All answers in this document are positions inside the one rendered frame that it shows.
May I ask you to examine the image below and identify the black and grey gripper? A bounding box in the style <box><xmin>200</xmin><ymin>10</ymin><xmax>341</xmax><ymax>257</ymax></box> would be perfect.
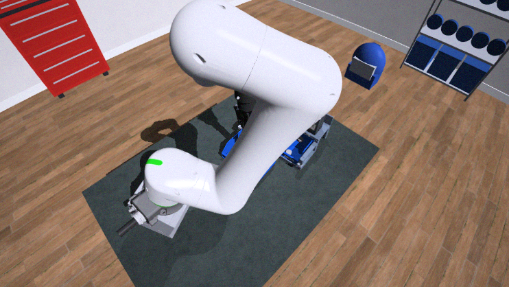
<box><xmin>234</xmin><ymin>101</ymin><xmax>256</xmax><ymax>130</ymax></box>

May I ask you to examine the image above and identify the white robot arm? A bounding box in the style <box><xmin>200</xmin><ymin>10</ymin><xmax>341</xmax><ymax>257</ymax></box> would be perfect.
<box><xmin>116</xmin><ymin>0</ymin><xmax>342</xmax><ymax>237</ymax></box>

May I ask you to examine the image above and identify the grey low shelf rack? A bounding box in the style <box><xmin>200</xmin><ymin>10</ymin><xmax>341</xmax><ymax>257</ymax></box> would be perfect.
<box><xmin>279</xmin><ymin>114</ymin><xmax>334</xmax><ymax>170</ymax></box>

